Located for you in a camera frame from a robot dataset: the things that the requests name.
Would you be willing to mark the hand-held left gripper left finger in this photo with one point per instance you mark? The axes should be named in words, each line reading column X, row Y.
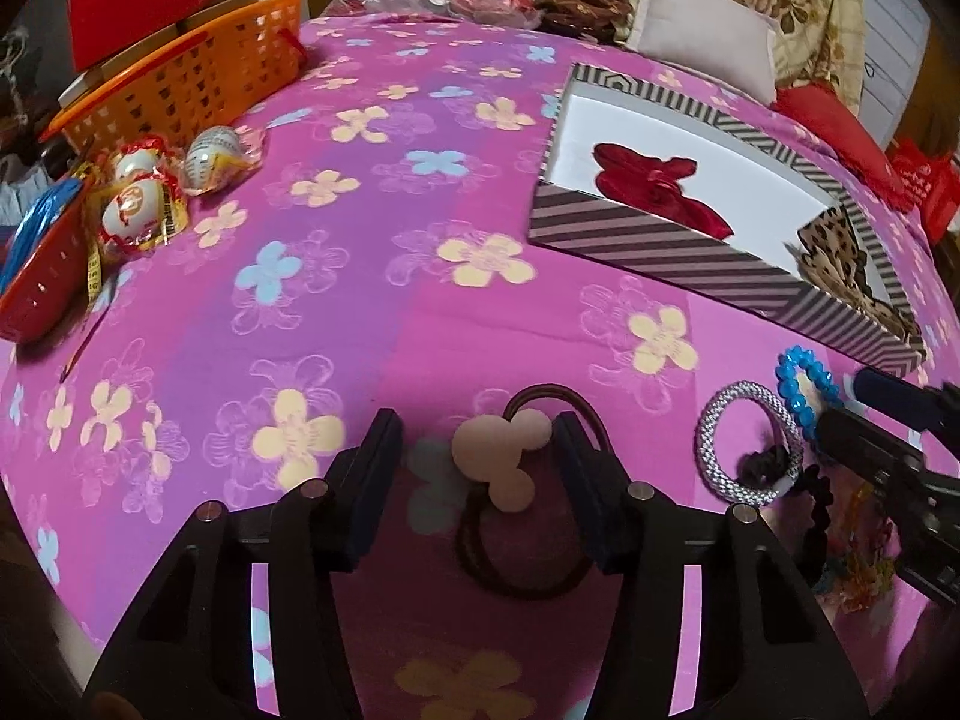
column 373, row 484

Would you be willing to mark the blue plastic item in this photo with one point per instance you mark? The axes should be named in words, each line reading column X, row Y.
column 37, row 217

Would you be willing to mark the yellow measuring tape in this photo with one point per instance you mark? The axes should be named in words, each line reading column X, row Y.
column 95, row 277

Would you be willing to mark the red plastic basket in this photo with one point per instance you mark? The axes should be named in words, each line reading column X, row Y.
column 45, row 277

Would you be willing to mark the red satin bow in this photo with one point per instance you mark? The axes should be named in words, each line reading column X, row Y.
column 645, row 180

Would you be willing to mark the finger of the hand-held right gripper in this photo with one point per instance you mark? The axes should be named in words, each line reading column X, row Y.
column 892, row 394
column 862, row 446

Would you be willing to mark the foil-wrapped white egg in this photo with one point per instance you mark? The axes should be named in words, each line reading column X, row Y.
column 135, row 210
column 142, row 161

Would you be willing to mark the tan cardboard box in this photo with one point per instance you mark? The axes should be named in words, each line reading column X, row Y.
column 135, row 52

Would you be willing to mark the striped cardboard box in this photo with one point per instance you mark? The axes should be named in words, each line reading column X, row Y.
column 637, row 232

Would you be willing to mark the red shopping bag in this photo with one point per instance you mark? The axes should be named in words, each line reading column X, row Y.
column 926, row 187

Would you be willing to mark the leopard print bow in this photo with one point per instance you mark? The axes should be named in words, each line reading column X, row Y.
column 832, row 247

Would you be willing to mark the red pillow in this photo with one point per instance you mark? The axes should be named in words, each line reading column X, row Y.
column 832, row 127

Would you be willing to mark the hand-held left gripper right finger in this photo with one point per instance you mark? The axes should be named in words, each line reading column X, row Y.
column 579, row 484

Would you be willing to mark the white pillow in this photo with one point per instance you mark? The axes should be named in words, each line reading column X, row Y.
column 697, row 30

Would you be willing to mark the pink floral bedsheet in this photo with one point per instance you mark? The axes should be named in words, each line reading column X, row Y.
column 375, row 202

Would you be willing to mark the orange plastic basket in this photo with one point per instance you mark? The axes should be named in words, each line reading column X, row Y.
column 187, row 82

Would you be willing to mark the thin red stick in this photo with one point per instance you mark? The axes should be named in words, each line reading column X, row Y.
column 81, row 349

